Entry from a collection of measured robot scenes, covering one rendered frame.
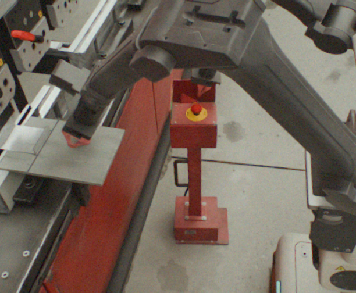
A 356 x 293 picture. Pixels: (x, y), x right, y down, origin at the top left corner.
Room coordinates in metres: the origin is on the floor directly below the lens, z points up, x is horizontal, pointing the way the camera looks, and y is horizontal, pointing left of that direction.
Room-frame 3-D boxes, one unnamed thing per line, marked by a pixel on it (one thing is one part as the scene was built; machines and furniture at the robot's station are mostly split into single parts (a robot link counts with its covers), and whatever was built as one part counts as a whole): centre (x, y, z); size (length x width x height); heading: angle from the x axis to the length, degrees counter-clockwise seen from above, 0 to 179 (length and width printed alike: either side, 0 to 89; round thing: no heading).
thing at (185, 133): (1.11, -0.07, 0.75); 0.20 x 0.16 x 0.18; 175
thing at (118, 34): (1.34, 0.20, 0.89); 0.30 x 0.05 x 0.03; 164
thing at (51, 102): (0.83, 0.41, 0.92); 0.39 x 0.06 x 0.10; 164
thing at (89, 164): (0.73, 0.28, 1.00); 0.26 x 0.18 x 0.01; 74
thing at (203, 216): (1.11, -0.07, 0.13); 0.10 x 0.10 x 0.01; 85
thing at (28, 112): (0.80, 0.41, 0.99); 0.20 x 0.03 x 0.03; 164
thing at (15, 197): (0.80, 0.35, 0.89); 0.30 x 0.05 x 0.03; 164
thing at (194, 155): (1.11, -0.07, 0.39); 0.05 x 0.05 x 0.54; 85
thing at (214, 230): (1.10, -0.10, 0.06); 0.25 x 0.20 x 0.12; 85
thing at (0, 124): (0.77, 0.42, 1.08); 0.10 x 0.02 x 0.10; 164
